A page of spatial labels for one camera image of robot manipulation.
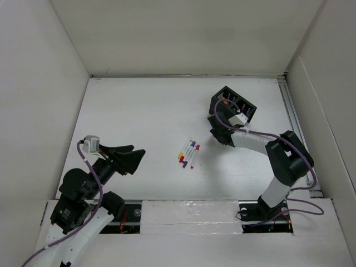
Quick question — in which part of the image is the purple cap marker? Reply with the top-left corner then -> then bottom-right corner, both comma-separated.
182,142 -> 200,168

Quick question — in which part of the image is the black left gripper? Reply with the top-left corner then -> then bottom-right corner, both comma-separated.
86,142 -> 146,198

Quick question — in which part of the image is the yellow cap marker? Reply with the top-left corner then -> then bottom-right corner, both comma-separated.
178,137 -> 192,159

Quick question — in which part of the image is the aluminium rail right side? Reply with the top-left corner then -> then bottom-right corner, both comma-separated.
277,76 -> 324,199

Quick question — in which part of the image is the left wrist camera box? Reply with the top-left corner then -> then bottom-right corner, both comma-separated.
82,135 -> 100,154

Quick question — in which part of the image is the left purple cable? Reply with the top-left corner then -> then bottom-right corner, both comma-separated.
21,140 -> 105,267

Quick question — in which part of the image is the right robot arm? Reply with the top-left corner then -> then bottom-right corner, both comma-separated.
207,112 -> 314,225

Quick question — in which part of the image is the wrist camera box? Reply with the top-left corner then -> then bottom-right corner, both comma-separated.
228,113 -> 248,127
82,135 -> 100,154

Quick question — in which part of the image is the black two-compartment pen holder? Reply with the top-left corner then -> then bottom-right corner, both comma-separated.
209,86 -> 257,123

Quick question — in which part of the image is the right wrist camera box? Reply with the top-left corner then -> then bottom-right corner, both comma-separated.
228,113 -> 248,127

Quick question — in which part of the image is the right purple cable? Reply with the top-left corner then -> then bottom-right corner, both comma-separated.
214,98 -> 325,226

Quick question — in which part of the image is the purple cable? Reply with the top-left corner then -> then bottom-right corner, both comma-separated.
214,98 -> 325,226
21,140 -> 105,267

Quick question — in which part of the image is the red cap marker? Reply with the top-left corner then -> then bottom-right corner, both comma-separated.
190,145 -> 200,169
179,140 -> 194,162

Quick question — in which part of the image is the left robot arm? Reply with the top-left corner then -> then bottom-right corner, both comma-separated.
23,139 -> 146,266

